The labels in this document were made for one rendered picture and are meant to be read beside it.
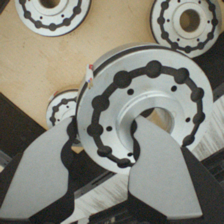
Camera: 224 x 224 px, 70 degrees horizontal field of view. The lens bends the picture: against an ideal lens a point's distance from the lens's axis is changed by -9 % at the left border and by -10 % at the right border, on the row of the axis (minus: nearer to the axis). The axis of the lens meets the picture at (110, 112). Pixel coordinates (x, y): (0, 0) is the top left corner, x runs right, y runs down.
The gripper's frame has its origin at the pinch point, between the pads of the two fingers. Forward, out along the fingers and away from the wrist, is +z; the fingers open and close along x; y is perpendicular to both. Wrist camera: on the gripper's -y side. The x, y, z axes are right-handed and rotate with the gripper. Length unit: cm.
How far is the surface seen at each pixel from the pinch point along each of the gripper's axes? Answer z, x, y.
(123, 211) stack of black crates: 50, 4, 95
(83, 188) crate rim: 6.1, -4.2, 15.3
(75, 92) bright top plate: 13.0, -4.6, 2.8
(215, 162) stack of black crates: 51, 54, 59
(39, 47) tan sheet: 16.2, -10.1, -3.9
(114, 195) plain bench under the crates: 29, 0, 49
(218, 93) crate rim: 6.1, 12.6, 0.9
